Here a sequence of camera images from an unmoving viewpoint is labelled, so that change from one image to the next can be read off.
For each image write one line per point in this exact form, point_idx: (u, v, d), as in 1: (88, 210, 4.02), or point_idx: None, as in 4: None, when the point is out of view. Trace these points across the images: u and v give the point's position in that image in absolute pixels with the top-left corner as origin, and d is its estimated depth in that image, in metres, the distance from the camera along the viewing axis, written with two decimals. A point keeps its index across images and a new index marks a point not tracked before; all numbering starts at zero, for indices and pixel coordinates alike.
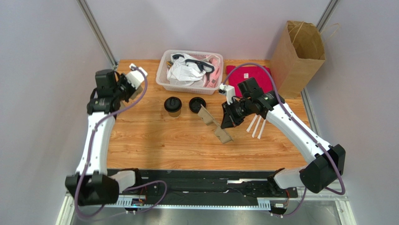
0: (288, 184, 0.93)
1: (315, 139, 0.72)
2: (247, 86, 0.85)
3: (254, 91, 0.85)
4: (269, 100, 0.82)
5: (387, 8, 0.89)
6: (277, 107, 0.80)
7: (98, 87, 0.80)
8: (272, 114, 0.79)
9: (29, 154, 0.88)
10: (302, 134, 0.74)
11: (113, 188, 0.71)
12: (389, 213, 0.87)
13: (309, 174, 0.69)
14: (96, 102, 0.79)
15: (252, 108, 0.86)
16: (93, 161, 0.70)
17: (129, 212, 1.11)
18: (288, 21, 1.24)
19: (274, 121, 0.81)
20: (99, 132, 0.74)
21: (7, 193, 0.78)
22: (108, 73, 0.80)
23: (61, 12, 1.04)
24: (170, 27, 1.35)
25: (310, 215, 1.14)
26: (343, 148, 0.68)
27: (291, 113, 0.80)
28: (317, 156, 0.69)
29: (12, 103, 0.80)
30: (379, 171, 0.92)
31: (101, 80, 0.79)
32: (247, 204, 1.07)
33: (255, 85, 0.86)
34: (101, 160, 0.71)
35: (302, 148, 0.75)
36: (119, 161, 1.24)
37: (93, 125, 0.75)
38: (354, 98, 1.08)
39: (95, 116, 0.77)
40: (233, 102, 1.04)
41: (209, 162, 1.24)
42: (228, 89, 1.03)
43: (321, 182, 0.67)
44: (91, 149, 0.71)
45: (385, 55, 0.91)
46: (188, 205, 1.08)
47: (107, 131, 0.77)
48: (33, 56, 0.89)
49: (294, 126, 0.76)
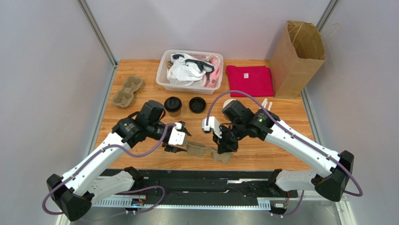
0: (292, 187, 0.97)
1: (324, 153, 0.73)
2: (234, 111, 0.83)
3: (243, 114, 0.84)
4: (263, 121, 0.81)
5: (387, 7, 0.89)
6: (274, 127, 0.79)
7: (140, 113, 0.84)
8: (273, 136, 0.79)
9: (29, 153, 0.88)
10: (310, 150, 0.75)
11: (76, 210, 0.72)
12: (389, 213, 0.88)
13: (327, 187, 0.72)
14: (125, 124, 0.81)
15: (247, 132, 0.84)
16: (77, 178, 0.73)
17: (129, 212, 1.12)
18: (288, 21, 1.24)
19: (275, 141, 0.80)
20: (102, 154, 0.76)
21: (7, 192, 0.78)
22: (155, 108, 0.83)
23: (62, 11, 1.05)
24: (170, 27, 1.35)
25: (310, 215, 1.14)
26: (351, 153, 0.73)
27: (290, 129, 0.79)
28: (332, 170, 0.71)
29: (13, 101, 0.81)
30: (379, 172, 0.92)
31: (146, 109, 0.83)
32: (247, 204, 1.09)
33: (241, 108, 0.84)
34: (83, 183, 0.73)
35: (315, 165, 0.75)
36: (119, 162, 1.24)
37: (107, 143, 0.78)
38: (355, 98, 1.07)
39: (112, 137, 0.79)
40: (224, 131, 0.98)
41: (209, 162, 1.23)
42: (212, 126, 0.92)
43: (339, 191, 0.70)
44: (83, 166, 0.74)
45: (385, 55, 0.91)
46: (187, 205, 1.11)
47: (112, 157, 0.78)
48: (33, 56, 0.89)
49: (299, 144, 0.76)
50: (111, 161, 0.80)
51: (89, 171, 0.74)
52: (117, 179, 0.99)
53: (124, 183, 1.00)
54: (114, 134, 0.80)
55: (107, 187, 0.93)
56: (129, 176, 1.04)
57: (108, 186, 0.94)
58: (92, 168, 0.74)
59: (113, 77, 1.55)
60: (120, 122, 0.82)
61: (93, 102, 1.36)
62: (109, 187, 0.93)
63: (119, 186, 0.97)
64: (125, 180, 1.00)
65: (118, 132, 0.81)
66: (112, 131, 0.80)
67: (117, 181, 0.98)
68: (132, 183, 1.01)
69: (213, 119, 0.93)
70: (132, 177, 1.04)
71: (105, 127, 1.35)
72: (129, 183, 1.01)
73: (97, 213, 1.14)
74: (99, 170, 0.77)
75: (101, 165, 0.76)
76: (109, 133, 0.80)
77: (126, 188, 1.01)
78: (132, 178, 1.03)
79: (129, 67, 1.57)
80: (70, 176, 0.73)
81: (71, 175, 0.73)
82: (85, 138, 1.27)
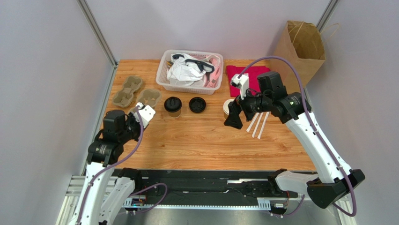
0: (289, 188, 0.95)
1: (337, 162, 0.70)
2: (269, 83, 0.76)
3: (276, 89, 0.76)
4: (294, 105, 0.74)
5: (387, 7, 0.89)
6: (301, 116, 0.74)
7: (104, 130, 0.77)
8: (296, 123, 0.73)
9: (29, 153, 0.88)
10: (324, 153, 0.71)
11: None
12: (390, 213, 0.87)
13: (321, 190, 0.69)
14: (97, 149, 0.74)
15: (271, 108, 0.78)
16: (84, 221, 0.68)
17: (129, 212, 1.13)
18: (288, 21, 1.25)
19: (294, 130, 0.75)
20: (92, 188, 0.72)
21: (7, 193, 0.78)
22: (116, 118, 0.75)
23: (62, 11, 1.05)
24: (170, 27, 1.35)
25: (310, 215, 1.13)
26: (364, 175, 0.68)
27: (316, 125, 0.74)
28: (336, 180, 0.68)
29: (13, 101, 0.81)
30: (380, 172, 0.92)
31: (108, 124, 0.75)
32: (247, 204, 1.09)
33: (278, 83, 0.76)
34: (92, 221, 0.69)
35: (320, 168, 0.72)
36: (120, 161, 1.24)
37: (90, 176, 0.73)
38: (355, 98, 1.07)
39: (93, 166, 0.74)
40: (247, 96, 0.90)
41: (209, 162, 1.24)
42: (241, 83, 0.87)
43: (331, 200, 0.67)
44: (82, 207, 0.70)
45: (385, 55, 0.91)
46: (187, 205, 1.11)
47: (103, 184, 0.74)
48: (33, 56, 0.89)
49: (317, 142, 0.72)
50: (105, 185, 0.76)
51: (91, 209, 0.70)
52: (118, 190, 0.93)
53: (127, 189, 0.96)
54: (92, 164, 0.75)
55: (114, 205, 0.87)
56: (127, 179, 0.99)
57: (115, 203, 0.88)
58: (91, 205, 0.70)
59: (113, 77, 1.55)
60: (90, 150, 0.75)
61: (93, 102, 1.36)
62: (115, 203, 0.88)
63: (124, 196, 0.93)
64: (126, 186, 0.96)
65: (95, 159, 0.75)
66: (89, 163, 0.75)
67: (120, 192, 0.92)
68: (133, 184, 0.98)
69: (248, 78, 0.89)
70: (130, 178, 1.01)
71: None
72: (131, 185, 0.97)
73: None
74: (99, 201, 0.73)
75: (98, 196, 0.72)
76: (88, 165, 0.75)
77: (131, 191, 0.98)
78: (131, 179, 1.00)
79: (129, 67, 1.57)
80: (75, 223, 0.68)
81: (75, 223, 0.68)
82: (85, 139, 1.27)
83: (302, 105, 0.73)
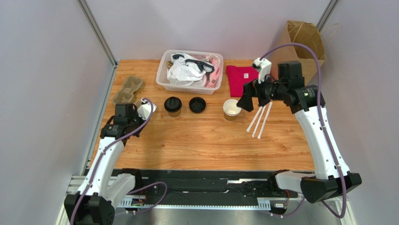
0: (287, 186, 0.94)
1: (337, 161, 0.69)
2: (290, 70, 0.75)
3: (294, 78, 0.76)
4: (307, 97, 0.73)
5: (387, 8, 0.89)
6: (312, 108, 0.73)
7: (115, 115, 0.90)
8: (305, 115, 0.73)
9: (30, 154, 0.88)
10: (326, 150, 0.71)
11: (107, 217, 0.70)
12: (390, 213, 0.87)
13: (313, 184, 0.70)
14: (110, 127, 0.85)
15: (284, 96, 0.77)
16: (95, 183, 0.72)
17: (129, 211, 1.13)
18: (288, 21, 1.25)
19: (302, 121, 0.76)
20: (105, 156, 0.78)
21: (8, 193, 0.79)
22: (126, 106, 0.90)
23: (61, 11, 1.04)
24: (170, 27, 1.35)
25: (310, 215, 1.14)
26: (361, 180, 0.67)
27: (326, 121, 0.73)
28: (330, 177, 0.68)
29: (13, 102, 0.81)
30: (380, 172, 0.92)
31: (120, 110, 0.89)
32: (247, 204, 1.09)
33: (298, 73, 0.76)
34: (103, 184, 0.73)
35: (318, 164, 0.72)
36: (120, 162, 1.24)
37: (102, 148, 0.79)
38: (355, 99, 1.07)
39: (106, 140, 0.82)
40: (264, 82, 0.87)
41: (209, 162, 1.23)
42: (262, 65, 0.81)
43: (320, 197, 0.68)
44: (95, 171, 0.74)
45: (385, 55, 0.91)
46: (187, 205, 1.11)
47: (114, 155, 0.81)
48: (33, 57, 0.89)
49: (321, 138, 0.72)
50: (114, 159, 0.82)
51: (103, 173, 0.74)
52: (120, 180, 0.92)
53: (128, 181, 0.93)
54: (104, 139, 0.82)
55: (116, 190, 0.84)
56: (129, 175, 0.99)
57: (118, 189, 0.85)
58: (103, 170, 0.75)
59: (113, 77, 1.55)
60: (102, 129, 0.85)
61: (93, 102, 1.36)
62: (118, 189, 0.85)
63: (126, 187, 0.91)
64: (128, 178, 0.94)
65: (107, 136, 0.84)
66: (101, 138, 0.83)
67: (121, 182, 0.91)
68: (134, 178, 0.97)
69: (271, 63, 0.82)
70: (131, 174, 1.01)
71: None
72: (132, 178, 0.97)
73: None
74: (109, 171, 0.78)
75: (109, 166, 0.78)
76: (100, 140, 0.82)
77: (131, 188, 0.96)
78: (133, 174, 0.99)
79: (129, 67, 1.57)
80: (87, 184, 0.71)
81: (87, 184, 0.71)
82: (85, 139, 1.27)
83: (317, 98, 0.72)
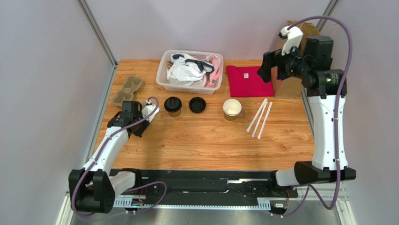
0: (286, 182, 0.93)
1: (337, 155, 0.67)
2: (318, 49, 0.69)
3: (320, 59, 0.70)
4: (329, 83, 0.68)
5: (387, 8, 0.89)
6: (330, 97, 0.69)
7: (122, 110, 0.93)
8: (320, 102, 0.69)
9: (29, 153, 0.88)
10: (329, 142, 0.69)
11: (107, 198, 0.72)
12: (390, 213, 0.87)
13: (306, 170, 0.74)
14: (117, 120, 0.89)
15: (304, 77, 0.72)
16: (100, 162, 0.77)
17: (129, 212, 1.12)
18: (288, 21, 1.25)
19: (315, 108, 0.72)
20: (111, 140, 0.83)
21: (7, 193, 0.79)
22: (133, 103, 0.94)
23: (62, 11, 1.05)
24: (170, 27, 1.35)
25: (310, 214, 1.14)
26: (354, 176, 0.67)
27: (340, 113, 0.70)
28: (325, 168, 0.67)
29: (12, 101, 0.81)
30: (380, 172, 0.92)
31: (127, 106, 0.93)
32: (247, 204, 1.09)
33: (326, 54, 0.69)
34: (107, 164, 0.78)
35: (318, 153, 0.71)
36: (119, 162, 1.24)
37: (108, 134, 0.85)
38: (355, 99, 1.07)
39: (113, 129, 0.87)
40: (290, 54, 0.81)
41: (209, 162, 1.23)
42: (290, 36, 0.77)
43: (309, 182, 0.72)
44: (100, 152, 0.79)
45: (385, 55, 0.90)
46: (188, 205, 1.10)
47: (119, 142, 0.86)
48: (32, 57, 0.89)
49: (328, 129, 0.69)
50: (118, 147, 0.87)
51: (108, 153, 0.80)
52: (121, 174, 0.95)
53: (129, 176, 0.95)
54: (111, 129, 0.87)
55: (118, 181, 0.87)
56: (130, 173, 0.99)
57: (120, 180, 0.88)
58: (108, 152, 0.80)
59: (113, 77, 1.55)
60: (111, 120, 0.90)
61: (93, 102, 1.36)
62: (119, 180, 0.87)
63: (127, 182, 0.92)
64: (129, 175, 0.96)
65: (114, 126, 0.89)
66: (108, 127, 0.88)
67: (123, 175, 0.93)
68: (135, 176, 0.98)
69: (299, 34, 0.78)
70: (131, 172, 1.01)
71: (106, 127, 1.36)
72: (133, 176, 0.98)
73: (97, 213, 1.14)
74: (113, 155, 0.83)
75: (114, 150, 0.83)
76: (108, 129, 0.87)
77: (131, 185, 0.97)
78: (134, 172, 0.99)
79: (129, 67, 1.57)
80: (93, 161, 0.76)
81: (92, 162, 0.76)
82: (85, 139, 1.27)
83: (338, 87, 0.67)
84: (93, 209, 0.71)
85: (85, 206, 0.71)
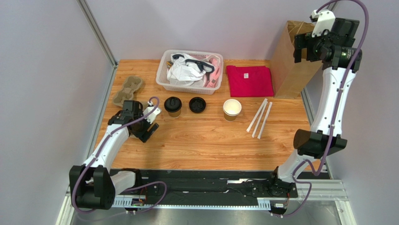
0: (287, 172, 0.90)
1: (334, 120, 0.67)
2: (342, 27, 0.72)
3: (343, 37, 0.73)
4: (343, 57, 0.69)
5: (387, 8, 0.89)
6: (341, 69, 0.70)
7: (123, 109, 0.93)
8: (330, 72, 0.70)
9: (29, 154, 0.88)
10: (330, 108, 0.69)
11: (107, 195, 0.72)
12: (390, 214, 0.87)
13: (301, 133, 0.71)
14: (118, 118, 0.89)
15: (322, 50, 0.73)
16: (100, 159, 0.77)
17: (129, 212, 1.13)
18: (288, 21, 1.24)
19: (325, 79, 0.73)
20: (112, 137, 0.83)
21: (7, 193, 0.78)
22: (135, 102, 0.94)
23: (61, 11, 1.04)
24: (170, 27, 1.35)
25: (310, 214, 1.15)
26: (345, 145, 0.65)
27: (348, 86, 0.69)
28: (319, 131, 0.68)
29: (12, 102, 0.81)
30: (380, 172, 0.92)
31: (128, 104, 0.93)
32: (247, 204, 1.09)
33: (349, 33, 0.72)
34: (107, 161, 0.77)
35: (317, 118, 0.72)
36: (119, 162, 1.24)
37: (109, 131, 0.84)
38: (356, 99, 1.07)
39: (113, 126, 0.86)
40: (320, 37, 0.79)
41: (209, 161, 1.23)
42: (318, 18, 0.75)
43: (302, 144, 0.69)
44: (101, 148, 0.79)
45: (385, 55, 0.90)
46: (188, 205, 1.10)
47: (120, 139, 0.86)
48: (32, 57, 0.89)
49: (332, 97, 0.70)
50: (118, 144, 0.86)
51: (108, 150, 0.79)
52: (121, 172, 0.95)
53: (129, 175, 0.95)
54: (111, 126, 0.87)
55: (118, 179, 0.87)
56: (130, 172, 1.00)
57: (120, 178, 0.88)
58: (109, 148, 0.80)
59: (113, 77, 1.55)
60: (111, 118, 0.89)
61: (93, 102, 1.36)
62: (119, 178, 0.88)
63: (127, 181, 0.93)
64: (129, 173, 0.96)
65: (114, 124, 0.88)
66: (108, 125, 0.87)
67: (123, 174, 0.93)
68: (135, 176, 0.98)
69: (329, 18, 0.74)
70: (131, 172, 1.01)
71: (105, 127, 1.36)
72: (133, 176, 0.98)
73: (97, 213, 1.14)
74: (114, 152, 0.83)
75: (114, 146, 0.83)
76: (109, 125, 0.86)
77: (131, 185, 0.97)
78: (134, 172, 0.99)
79: (129, 67, 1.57)
80: (93, 158, 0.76)
81: (93, 158, 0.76)
82: (85, 139, 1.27)
83: (350, 60, 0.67)
84: (93, 206, 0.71)
85: (86, 202, 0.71)
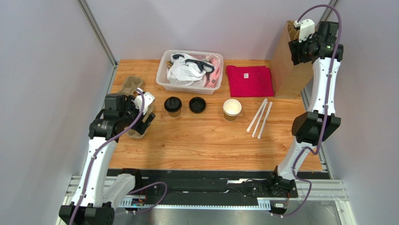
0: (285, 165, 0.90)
1: (328, 100, 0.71)
2: (325, 27, 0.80)
3: (325, 35, 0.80)
4: (328, 49, 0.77)
5: (387, 8, 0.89)
6: (328, 59, 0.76)
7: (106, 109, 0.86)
8: (318, 62, 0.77)
9: (30, 154, 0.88)
10: (322, 91, 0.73)
11: (107, 220, 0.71)
12: (389, 214, 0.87)
13: (297, 119, 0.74)
14: (99, 125, 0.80)
15: (310, 47, 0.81)
16: (89, 192, 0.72)
17: (129, 211, 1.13)
18: (288, 21, 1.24)
19: (314, 70, 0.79)
20: (96, 161, 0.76)
21: (7, 193, 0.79)
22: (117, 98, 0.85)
23: (61, 12, 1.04)
24: (170, 27, 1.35)
25: (310, 215, 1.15)
26: (339, 123, 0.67)
27: (335, 72, 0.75)
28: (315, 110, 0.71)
29: (12, 102, 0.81)
30: (380, 172, 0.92)
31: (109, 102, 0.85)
32: (247, 204, 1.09)
33: (331, 32, 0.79)
34: (97, 193, 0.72)
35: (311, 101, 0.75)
36: (120, 161, 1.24)
37: (92, 153, 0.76)
38: (356, 99, 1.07)
39: (96, 140, 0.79)
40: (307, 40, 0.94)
41: (209, 162, 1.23)
42: (301, 26, 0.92)
43: (300, 129, 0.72)
44: (86, 180, 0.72)
45: (384, 55, 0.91)
46: (187, 205, 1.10)
47: (106, 159, 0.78)
48: (32, 57, 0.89)
49: (322, 81, 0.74)
50: (107, 162, 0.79)
51: (95, 181, 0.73)
52: (118, 182, 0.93)
53: (127, 181, 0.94)
54: (94, 140, 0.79)
55: (117, 191, 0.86)
56: (128, 176, 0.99)
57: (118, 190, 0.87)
58: (96, 179, 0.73)
59: (113, 77, 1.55)
60: (92, 126, 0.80)
61: (93, 102, 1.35)
62: (117, 190, 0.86)
63: (126, 186, 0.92)
64: (126, 179, 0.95)
65: (97, 135, 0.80)
66: (91, 138, 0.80)
67: (120, 183, 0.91)
68: (133, 178, 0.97)
69: (310, 24, 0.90)
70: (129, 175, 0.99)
71: None
72: (131, 179, 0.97)
73: None
74: (102, 176, 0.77)
75: (102, 169, 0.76)
76: (90, 141, 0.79)
77: (131, 188, 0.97)
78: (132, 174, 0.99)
79: (129, 67, 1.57)
80: (81, 195, 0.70)
81: (81, 195, 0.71)
82: (85, 139, 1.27)
83: (334, 50, 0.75)
84: None
85: None
